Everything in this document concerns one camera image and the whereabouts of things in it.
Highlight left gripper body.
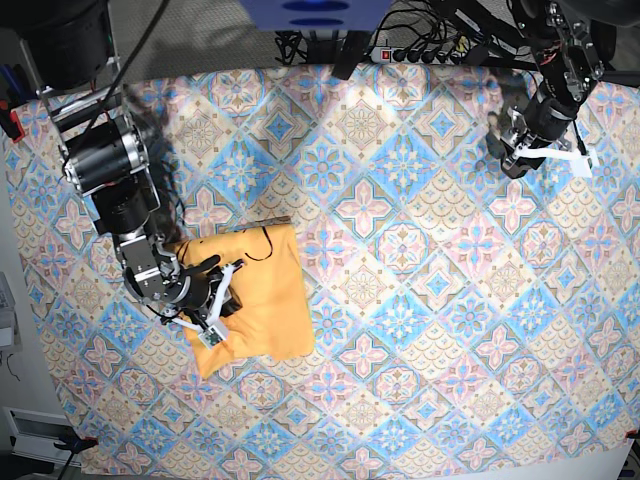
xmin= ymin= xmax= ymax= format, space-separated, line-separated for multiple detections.
xmin=501 ymin=97 xmax=575 ymax=160

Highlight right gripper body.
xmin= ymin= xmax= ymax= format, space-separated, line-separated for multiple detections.
xmin=161 ymin=254 xmax=221 ymax=325

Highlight yellow T-shirt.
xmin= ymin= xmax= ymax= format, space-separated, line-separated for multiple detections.
xmin=168 ymin=224 xmax=315 ymax=379

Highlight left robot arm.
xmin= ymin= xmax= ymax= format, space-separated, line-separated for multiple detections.
xmin=446 ymin=1 xmax=605 ymax=179

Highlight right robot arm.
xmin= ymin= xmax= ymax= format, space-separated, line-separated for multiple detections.
xmin=1 ymin=1 xmax=244 ymax=339

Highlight blue patterned tablecloth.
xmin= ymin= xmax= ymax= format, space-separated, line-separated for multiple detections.
xmin=1 ymin=65 xmax=639 ymax=479

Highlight black clamp on table edge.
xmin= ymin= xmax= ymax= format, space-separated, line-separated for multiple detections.
xmin=331 ymin=31 xmax=371 ymax=81

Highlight red clamp left edge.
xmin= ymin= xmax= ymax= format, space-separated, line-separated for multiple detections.
xmin=0 ymin=100 xmax=25 ymax=143

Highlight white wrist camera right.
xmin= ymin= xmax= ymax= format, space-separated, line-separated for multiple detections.
xmin=198 ymin=259 xmax=244 ymax=349

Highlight tangled black cables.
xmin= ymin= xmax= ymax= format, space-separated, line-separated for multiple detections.
xmin=272 ymin=0 xmax=481 ymax=66

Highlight white power strip red switch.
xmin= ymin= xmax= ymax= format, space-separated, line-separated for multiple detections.
xmin=364 ymin=43 xmax=456 ymax=65

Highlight aluminium rail with clamp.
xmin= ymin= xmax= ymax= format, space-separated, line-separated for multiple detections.
xmin=1 ymin=407 xmax=98 ymax=466

